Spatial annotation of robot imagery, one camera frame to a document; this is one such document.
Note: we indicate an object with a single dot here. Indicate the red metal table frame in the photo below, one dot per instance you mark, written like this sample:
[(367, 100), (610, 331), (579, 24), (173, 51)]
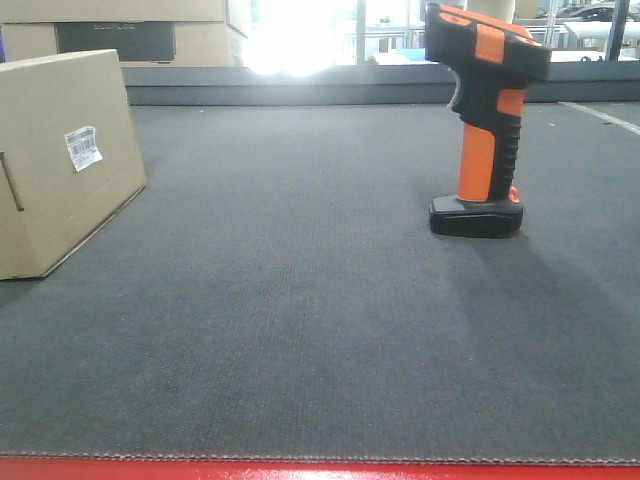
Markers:
[(96, 468)]

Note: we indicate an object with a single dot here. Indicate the orange black barcode scanner gun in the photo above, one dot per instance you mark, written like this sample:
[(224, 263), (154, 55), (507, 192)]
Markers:
[(493, 62)]

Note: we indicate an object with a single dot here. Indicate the dark grey fabric mat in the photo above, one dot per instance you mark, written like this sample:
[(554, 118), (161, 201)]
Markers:
[(275, 292)]

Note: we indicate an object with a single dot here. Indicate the white barcode label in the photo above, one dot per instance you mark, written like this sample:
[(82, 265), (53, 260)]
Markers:
[(82, 147)]

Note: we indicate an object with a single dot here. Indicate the stacked background cardboard boxes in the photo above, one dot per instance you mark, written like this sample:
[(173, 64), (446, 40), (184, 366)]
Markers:
[(144, 33)]

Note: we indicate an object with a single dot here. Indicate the brown cardboard package box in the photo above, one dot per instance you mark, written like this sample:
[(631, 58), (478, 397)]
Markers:
[(48, 210)]

